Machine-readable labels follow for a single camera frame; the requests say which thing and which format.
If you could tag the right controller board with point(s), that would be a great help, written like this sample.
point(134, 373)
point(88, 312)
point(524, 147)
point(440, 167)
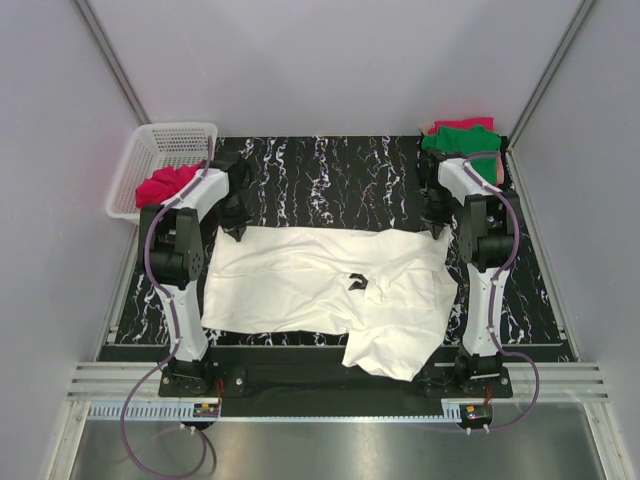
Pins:
point(482, 413)

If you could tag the crumpled pink t-shirt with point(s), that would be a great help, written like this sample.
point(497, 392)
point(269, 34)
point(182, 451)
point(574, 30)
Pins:
point(164, 184)

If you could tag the folded green t-shirt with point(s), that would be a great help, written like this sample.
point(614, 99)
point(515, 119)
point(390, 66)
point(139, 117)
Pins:
point(468, 142)

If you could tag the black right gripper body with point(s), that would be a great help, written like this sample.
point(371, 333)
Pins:
point(435, 220)

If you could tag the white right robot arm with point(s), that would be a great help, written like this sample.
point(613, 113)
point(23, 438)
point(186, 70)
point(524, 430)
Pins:
point(488, 242)

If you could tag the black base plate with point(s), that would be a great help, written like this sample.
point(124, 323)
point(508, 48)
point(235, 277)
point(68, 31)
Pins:
point(311, 382)

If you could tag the left controller board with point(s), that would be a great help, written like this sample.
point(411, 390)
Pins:
point(206, 410)

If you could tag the controller board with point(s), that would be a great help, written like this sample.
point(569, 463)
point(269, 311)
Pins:
point(206, 410)
point(482, 413)

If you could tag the white printed t-shirt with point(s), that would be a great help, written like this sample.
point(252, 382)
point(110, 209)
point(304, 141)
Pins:
point(388, 292)

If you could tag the folded peach t-shirt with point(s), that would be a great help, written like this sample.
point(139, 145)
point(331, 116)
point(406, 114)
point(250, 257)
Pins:
point(500, 171)

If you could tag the aluminium rail frame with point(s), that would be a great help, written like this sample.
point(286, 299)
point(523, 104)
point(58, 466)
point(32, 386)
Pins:
point(555, 426)

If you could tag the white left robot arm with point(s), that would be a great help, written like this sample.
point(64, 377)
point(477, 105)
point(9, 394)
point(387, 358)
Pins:
point(171, 253)

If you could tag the black marble pattern mat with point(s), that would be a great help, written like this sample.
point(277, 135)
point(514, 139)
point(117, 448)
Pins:
point(353, 182)

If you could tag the folded red t-shirt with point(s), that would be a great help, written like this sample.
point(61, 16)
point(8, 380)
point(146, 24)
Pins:
point(463, 124)

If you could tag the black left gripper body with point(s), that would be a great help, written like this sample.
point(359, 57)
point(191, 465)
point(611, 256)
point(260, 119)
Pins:
point(235, 221)

